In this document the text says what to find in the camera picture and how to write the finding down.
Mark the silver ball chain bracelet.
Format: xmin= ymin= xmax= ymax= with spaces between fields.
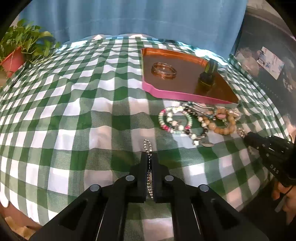
xmin=142 ymin=138 xmax=155 ymax=199

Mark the silver bangle bracelet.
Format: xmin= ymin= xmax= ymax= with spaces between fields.
xmin=151 ymin=62 xmax=178 ymax=80

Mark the copper pink jewelry tray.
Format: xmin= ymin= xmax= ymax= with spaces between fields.
xmin=141 ymin=48 xmax=238 ymax=106

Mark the person right hand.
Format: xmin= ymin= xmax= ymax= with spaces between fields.
xmin=271 ymin=179 xmax=296 ymax=225

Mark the green white checkered tablecloth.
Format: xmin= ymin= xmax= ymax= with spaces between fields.
xmin=0 ymin=34 xmax=292 ymax=241

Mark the clear plastic storage bin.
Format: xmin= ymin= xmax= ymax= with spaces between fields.
xmin=235 ymin=6 xmax=295 ymax=137

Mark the blue curtain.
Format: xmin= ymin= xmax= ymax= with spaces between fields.
xmin=20 ymin=1 xmax=247 ymax=57

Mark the potted green plant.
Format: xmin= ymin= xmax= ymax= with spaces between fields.
xmin=1 ymin=19 xmax=61 ymax=78

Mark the pile of beaded bracelets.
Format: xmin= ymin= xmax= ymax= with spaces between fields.
xmin=158 ymin=101 xmax=247 ymax=148

